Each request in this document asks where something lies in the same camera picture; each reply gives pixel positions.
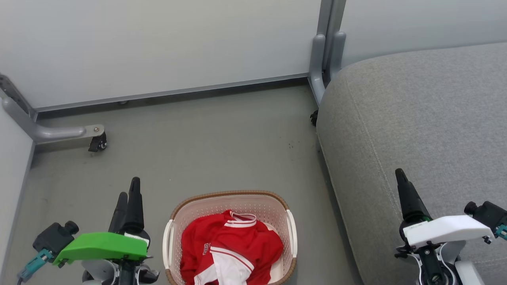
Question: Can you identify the grey fabric sofa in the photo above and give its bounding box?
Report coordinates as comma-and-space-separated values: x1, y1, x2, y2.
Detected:
316, 42, 507, 285

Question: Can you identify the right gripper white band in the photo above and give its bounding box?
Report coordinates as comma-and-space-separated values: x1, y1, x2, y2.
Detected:
395, 168, 495, 248

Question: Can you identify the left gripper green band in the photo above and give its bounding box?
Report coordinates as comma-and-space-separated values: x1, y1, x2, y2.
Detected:
53, 177, 151, 266

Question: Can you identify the red jersey white striped collar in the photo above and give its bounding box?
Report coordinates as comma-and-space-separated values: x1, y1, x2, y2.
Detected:
180, 210, 284, 285

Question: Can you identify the grey partition base rail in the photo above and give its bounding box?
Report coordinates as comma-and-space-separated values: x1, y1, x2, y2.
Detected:
34, 73, 309, 114

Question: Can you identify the grey partition post with feet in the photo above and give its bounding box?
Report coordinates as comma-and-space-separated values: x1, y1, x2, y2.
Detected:
309, 0, 347, 106

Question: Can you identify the left teal cable connector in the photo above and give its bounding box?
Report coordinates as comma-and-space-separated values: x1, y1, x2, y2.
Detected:
17, 249, 54, 283

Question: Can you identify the grey partition foot with plate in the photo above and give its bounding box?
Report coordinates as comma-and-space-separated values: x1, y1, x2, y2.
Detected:
0, 73, 105, 145

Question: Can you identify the white laundry basket brown rim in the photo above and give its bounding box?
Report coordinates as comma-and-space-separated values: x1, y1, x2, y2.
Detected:
162, 190, 297, 285

